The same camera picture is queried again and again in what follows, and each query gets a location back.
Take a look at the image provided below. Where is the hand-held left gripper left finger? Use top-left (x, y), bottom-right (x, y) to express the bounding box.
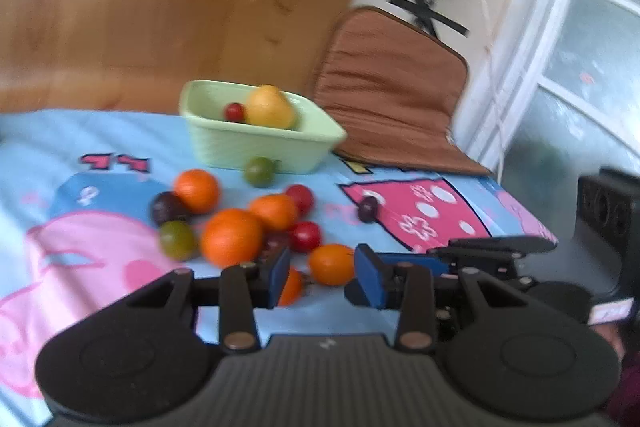
top-left (127, 246), bottom-right (293, 354)

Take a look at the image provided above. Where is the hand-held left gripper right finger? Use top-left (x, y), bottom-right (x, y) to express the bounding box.
top-left (344, 244), bottom-right (543, 354)

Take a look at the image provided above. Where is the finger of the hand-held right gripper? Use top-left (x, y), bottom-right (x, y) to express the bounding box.
top-left (429, 236), bottom-right (557, 260)
top-left (375, 252), bottom-right (521, 280)

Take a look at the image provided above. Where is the orange mandarin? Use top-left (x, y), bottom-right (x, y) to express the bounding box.
top-left (277, 268), bottom-right (304, 307)
top-left (307, 243), bottom-right (357, 286)
top-left (248, 194), bottom-right (299, 233)
top-left (173, 169), bottom-right (221, 215)

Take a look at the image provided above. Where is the dark red plum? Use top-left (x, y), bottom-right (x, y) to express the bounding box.
top-left (262, 231), bottom-right (293, 263)

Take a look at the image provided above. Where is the large orange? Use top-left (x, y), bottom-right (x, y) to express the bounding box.
top-left (200, 209), bottom-right (265, 269)

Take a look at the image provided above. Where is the dark purple plum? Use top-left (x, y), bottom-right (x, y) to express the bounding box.
top-left (151, 191), bottom-right (190, 228)
top-left (357, 196), bottom-right (381, 224)

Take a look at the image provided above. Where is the green lime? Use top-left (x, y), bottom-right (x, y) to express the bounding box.
top-left (244, 157), bottom-right (276, 186)

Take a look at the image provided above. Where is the light green ceramic bowl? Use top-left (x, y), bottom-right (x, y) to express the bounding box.
top-left (179, 80), bottom-right (348, 174)

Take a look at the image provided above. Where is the person's right forearm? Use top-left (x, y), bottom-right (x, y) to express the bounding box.
top-left (597, 324), bottom-right (640, 427)

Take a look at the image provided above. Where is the white frosted glass door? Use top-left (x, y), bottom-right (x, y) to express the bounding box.
top-left (470, 0), bottom-right (640, 228)

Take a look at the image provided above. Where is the yellow pear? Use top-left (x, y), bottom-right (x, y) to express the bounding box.
top-left (245, 85), bottom-right (297, 130)

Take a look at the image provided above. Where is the brown seat cushion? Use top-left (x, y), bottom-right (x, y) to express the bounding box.
top-left (312, 6), bottom-right (493, 178)

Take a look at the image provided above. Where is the blue cartoon printed blanket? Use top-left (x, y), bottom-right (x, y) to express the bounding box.
top-left (0, 109), bottom-right (560, 427)

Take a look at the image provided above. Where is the black tape cross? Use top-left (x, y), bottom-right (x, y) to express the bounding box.
top-left (389, 0), bottom-right (471, 38)

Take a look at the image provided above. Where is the wooden chair back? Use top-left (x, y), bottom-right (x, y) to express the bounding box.
top-left (0, 0), bottom-right (388, 115)

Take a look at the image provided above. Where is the white cable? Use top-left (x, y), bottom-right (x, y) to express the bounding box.
top-left (470, 0), bottom-right (507, 180)

